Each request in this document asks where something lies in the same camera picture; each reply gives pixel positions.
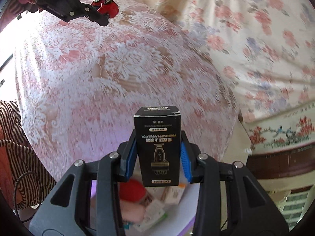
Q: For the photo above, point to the orange white tissue pack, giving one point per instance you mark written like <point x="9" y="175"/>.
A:
<point x="172" y="195"/>

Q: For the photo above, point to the red heart-shaped box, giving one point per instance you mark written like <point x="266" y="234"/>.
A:
<point x="132" y="191"/>

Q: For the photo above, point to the red toy truck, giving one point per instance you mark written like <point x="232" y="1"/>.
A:
<point x="106" y="7"/>

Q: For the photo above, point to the floral bed sheet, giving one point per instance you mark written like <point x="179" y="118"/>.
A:
<point x="263" y="48"/>

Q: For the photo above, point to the black shaver box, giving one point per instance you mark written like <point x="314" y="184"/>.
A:
<point x="158" y="145"/>

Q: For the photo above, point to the striped red white cloth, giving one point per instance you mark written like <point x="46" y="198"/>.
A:
<point x="25" y="182"/>

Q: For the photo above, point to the bird flower painting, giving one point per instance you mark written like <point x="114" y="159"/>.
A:
<point x="284" y="131"/>

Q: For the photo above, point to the purple storage box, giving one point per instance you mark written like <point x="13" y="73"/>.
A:
<point x="180" y="218"/>

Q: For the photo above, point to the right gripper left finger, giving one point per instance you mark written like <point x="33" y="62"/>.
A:
<point x="86" y="199"/>

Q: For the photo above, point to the green white medicine box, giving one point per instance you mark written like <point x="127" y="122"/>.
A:
<point x="154" y="213"/>

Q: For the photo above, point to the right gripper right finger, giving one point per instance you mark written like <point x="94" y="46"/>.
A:
<point x="231" y="201"/>

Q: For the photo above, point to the pink glasses case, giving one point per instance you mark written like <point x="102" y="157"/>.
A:
<point x="132" y="212"/>

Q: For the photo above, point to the pink lace tablecloth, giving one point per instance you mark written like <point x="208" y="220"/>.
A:
<point x="80" y="84"/>

